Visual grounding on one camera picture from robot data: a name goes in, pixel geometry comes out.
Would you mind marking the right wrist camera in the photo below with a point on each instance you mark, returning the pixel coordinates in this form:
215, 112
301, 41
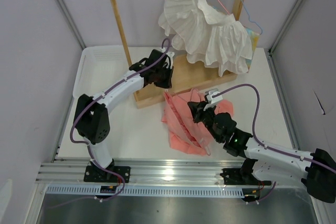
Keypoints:
212, 98

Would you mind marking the aluminium mounting rail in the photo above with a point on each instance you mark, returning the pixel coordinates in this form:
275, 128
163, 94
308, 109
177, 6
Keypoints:
166, 172

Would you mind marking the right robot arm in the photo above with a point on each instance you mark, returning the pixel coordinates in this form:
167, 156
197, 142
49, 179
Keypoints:
314, 171

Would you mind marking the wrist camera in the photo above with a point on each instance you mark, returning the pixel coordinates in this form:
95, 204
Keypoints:
167, 60
212, 98

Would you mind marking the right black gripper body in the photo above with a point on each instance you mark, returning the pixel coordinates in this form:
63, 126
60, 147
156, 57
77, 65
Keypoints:
207, 116

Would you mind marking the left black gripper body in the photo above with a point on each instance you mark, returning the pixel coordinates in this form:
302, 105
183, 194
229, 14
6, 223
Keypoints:
164, 77

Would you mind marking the white slotted cable duct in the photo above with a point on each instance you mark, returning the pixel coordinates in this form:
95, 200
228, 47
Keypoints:
152, 191

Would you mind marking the pink skirt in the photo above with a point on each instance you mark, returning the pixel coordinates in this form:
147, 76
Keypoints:
183, 129

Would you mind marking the white plastic basket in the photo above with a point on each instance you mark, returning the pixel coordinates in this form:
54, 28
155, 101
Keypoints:
99, 68

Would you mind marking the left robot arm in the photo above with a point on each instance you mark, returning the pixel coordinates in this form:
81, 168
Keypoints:
92, 120

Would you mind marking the white ruffled dress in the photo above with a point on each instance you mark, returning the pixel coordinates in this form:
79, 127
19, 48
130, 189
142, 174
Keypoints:
207, 35

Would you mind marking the colourful pastel garment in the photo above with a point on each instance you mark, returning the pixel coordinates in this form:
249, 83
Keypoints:
254, 37

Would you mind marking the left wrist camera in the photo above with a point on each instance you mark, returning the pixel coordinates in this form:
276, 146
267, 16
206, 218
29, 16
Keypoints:
167, 60

